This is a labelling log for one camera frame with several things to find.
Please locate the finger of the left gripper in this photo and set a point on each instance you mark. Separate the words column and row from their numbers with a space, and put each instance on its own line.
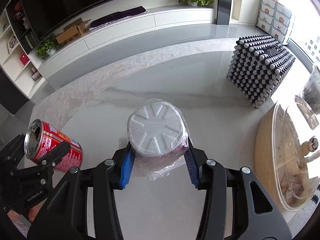
column 50, row 161

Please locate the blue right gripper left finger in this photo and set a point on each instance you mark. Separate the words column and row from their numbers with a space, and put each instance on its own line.
column 126, row 166

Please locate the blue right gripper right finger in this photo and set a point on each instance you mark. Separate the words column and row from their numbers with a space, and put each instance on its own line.
column 192, row 166

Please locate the red milk can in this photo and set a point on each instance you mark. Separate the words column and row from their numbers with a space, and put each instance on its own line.
column 41, row 137

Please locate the white foam cup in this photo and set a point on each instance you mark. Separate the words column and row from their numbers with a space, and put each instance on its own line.
column 159, row 137

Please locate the left hand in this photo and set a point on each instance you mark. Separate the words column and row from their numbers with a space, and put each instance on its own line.
column 31, row 214

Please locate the round wooden tray clear lid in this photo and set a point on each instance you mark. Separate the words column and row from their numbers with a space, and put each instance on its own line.
column 286, row 154

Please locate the white tv cabinet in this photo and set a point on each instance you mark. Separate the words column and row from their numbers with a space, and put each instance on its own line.
column 152, row 20

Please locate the white bookshelf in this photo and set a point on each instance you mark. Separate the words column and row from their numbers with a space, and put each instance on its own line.
column 26, row 78

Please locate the red box on shelf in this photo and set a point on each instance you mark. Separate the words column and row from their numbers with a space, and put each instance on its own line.
column 24, row 59

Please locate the potted plant left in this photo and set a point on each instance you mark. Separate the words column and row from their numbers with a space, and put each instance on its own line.
column 48, row 44

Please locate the black white studded box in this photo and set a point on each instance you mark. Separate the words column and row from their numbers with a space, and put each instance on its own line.
column 259, row 65

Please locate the cardboard box on cabinet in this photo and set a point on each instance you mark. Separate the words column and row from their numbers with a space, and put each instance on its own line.
column 72, row 31

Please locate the clear glass jar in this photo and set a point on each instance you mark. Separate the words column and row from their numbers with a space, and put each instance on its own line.
column 311, row 91

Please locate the dark purple cloth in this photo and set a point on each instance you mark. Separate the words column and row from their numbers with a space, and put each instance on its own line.
column 116, row 16

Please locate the stacked white drawer boxes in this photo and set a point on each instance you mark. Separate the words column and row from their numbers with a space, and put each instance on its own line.
column 276, row 20

